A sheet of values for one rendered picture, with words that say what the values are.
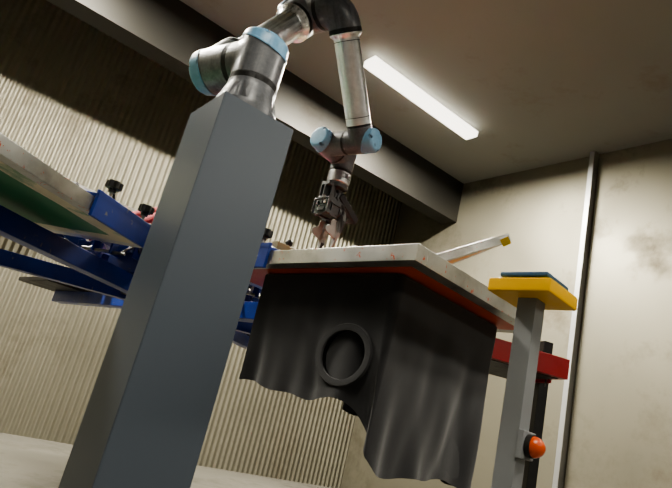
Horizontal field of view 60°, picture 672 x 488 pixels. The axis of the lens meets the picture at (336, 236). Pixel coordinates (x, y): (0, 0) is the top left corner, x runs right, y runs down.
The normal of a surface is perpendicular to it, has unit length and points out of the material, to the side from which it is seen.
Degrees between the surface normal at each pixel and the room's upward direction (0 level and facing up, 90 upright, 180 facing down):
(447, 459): 91
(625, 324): 90
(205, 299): 90
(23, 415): 90
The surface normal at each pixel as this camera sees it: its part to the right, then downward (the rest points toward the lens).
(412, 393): 0.64, -0.03
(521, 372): -0.67, -0.37
